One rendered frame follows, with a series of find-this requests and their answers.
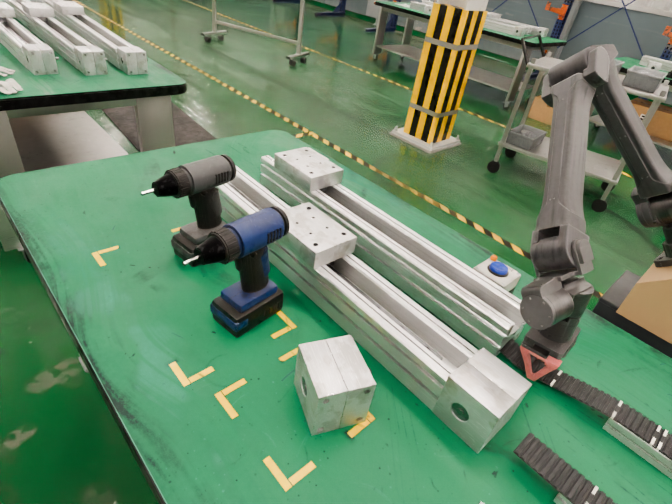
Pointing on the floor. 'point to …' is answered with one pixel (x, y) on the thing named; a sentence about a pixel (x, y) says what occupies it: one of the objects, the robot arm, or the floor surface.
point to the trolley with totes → (635, 84)
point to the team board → (262, 33)
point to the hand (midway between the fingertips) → (537, 368)
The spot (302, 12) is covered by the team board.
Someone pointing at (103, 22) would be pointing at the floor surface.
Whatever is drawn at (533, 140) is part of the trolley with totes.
